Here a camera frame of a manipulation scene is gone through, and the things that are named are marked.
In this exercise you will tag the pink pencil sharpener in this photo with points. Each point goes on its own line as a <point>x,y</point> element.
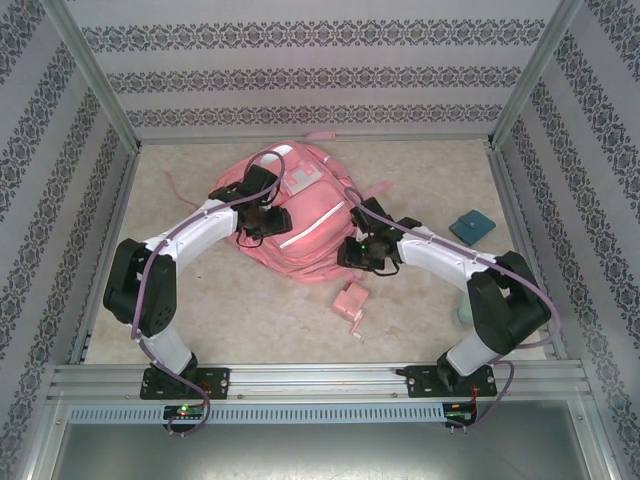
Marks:
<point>350,302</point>

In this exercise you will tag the pink backpack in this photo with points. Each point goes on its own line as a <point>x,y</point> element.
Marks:
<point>320,200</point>

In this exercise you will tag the teal wallet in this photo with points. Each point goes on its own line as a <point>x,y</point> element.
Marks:
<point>472,227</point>

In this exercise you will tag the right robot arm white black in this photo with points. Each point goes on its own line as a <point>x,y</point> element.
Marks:
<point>505,310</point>

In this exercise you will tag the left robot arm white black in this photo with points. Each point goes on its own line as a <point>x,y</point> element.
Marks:
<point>140,290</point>

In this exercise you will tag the aluminium back beam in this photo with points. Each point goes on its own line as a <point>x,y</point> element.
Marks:
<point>200,139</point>

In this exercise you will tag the left aluminium side beam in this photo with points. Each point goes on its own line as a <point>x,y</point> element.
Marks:
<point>117,210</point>

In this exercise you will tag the aluminium side beam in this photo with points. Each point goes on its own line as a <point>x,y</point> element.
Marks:
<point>510,210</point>
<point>117,210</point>

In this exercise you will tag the right aluminium side beam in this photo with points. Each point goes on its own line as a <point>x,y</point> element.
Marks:
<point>510,210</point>

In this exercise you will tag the right small circuit board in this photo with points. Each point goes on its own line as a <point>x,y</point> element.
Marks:
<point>457,411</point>

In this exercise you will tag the small circuit board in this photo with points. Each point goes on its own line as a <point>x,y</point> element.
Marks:
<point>185,411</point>
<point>457,411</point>

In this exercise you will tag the left small circuit board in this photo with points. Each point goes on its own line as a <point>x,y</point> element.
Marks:
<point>185,411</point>

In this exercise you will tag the grey metal sheet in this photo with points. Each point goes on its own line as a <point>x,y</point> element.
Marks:
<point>320,452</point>

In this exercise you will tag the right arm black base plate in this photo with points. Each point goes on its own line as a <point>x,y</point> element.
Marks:
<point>420,382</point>

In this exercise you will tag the aluminium mounting rail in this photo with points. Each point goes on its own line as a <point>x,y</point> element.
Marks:
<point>315,380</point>

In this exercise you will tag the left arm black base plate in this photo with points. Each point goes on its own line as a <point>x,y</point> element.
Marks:
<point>220,382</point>

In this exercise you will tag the left aluminium frame post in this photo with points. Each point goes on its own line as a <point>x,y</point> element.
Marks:
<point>90,65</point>

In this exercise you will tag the aluminium frame post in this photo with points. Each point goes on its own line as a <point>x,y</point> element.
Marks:
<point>90,65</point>
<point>535,65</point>

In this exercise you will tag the right aluminium frame post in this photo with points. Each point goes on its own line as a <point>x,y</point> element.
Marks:
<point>535,65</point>

